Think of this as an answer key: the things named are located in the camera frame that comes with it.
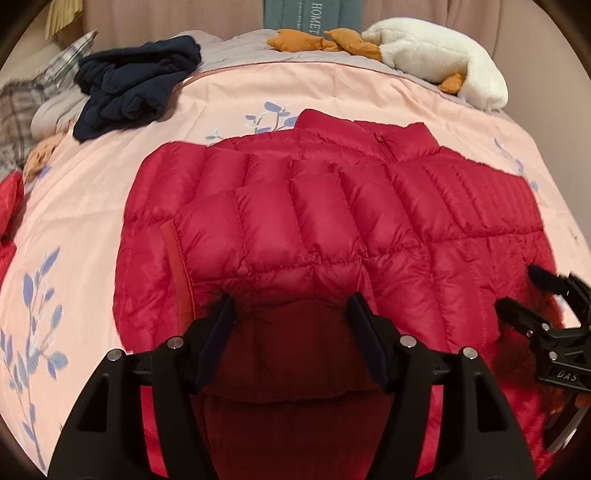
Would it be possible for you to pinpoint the teal lettered curtain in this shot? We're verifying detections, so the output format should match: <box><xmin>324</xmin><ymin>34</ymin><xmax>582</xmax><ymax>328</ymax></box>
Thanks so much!
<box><xmin>263</xmin><ymin>0</ymin><xmax>363</xmax><ymax>36</ymax></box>

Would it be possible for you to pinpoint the navy blue garment pile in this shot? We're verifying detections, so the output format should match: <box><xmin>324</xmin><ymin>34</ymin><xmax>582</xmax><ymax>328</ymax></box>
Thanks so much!
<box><xmin>73</xmin><ymin>35</ymin><xmax>201</xmax><ymax>142</ymax></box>

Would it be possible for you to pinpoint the pink printed duvet cover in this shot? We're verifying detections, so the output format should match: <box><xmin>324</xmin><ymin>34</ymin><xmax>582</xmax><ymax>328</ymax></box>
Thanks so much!
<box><xmin>1</xmin><ymin>62</ymin><xmax>590</xmax><ymax>470</ymax></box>

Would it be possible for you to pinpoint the light red down jacket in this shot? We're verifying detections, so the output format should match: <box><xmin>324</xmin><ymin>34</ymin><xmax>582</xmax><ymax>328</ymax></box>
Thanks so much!
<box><xmin>0</xmin><ymin>171</ymin><xmax>24</xmax><ymax>284</ymax></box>

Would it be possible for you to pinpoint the pink curtain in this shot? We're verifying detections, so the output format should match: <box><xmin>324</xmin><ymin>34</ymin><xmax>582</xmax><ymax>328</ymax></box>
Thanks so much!
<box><xmin>82</xmin><ymin>0</ymin><xmax>502</xmax><ymax>52</ymax></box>

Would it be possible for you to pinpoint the grey blanket roll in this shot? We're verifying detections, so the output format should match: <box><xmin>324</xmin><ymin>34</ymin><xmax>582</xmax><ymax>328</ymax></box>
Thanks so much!
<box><xmin>30</xmin><ymin>87</ymin><xmax>89</xmax><ymax>141</ymax></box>

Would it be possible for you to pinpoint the beige tassel hanging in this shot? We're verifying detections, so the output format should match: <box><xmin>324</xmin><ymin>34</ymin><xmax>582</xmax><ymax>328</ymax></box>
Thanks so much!
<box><xmin>45</xmin><ymin>0</ymin><xmax>84</xmax><ymax>40</ymax></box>

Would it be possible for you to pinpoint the dark red down jacket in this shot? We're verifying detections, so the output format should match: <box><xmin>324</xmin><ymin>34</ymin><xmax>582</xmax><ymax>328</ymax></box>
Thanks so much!
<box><xmin>113</xmin><ymin>110</ymin><xmax>560</xmax><ymax>479</ymax></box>

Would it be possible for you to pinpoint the white plush goose toy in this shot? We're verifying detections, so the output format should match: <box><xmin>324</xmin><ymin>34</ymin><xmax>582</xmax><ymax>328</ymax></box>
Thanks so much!
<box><xmin>267</xmin><ymin>17</ymin><xmax>509</xmax><ymax>111</ymax></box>

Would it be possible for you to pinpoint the grey plaid pillow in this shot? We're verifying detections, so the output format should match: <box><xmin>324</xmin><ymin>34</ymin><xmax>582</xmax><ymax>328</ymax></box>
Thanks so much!
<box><xmin>1</xmin><ymin>30</ymin><xmax>97</xmax><ymax>180</ymax></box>

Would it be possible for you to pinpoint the orange small plush toy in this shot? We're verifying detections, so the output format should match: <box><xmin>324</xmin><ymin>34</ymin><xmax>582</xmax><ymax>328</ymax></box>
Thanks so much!
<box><xmin>23</xmin><ymin>133</ymin><xmax>64</xmax><ymax>184</ymax></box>

